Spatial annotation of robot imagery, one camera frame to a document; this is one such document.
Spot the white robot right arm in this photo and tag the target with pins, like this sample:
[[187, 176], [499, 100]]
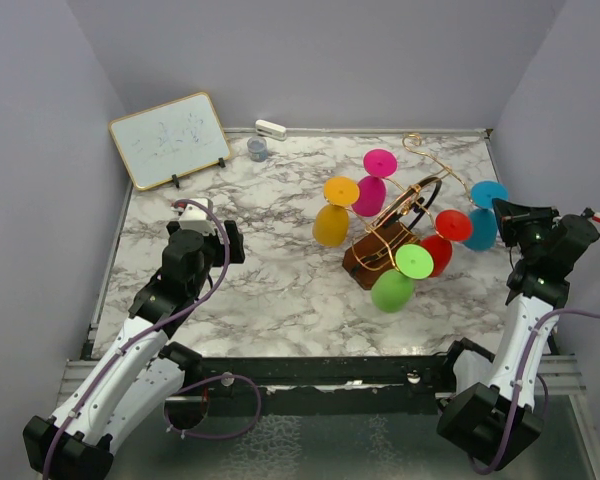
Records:
[[491, 415]]

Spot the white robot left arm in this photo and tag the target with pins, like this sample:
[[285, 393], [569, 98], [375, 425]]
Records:
[[120, 350]]

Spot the magenta plastic wine glass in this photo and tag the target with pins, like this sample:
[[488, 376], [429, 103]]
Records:
[[380, 164]]

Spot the blue plastic wine glass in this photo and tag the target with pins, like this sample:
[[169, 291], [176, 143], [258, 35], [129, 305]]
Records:
[[482, 217]]

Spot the white eraser block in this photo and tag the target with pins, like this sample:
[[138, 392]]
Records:
[[270, 130]]

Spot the yellow plastic wine glass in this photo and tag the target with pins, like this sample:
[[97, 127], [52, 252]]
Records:
[[332, 222]]

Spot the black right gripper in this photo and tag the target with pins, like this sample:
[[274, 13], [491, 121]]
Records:
[[512, 217]]

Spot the small blue glass jar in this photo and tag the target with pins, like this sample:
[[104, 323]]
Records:
[[257, 149]]

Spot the black metal base frame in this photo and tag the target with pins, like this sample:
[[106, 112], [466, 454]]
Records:
[[279, 386]]

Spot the red plastic wine glass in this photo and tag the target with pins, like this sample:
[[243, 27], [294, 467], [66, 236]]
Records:
[[452, 226]]

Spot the gold framed whiteboard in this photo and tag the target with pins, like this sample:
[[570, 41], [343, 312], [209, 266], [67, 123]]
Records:
[[169, 141]]

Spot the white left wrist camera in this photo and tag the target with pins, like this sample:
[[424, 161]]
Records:
[[190, 217]]

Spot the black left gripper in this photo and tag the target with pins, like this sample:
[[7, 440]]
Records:
[[236, 238]]

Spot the green plastic wine glass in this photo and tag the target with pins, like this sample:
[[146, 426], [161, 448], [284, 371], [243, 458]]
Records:
[[394, 288]]

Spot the copper wire glass rack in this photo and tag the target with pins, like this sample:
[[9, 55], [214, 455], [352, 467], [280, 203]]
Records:
[[371, 254]]

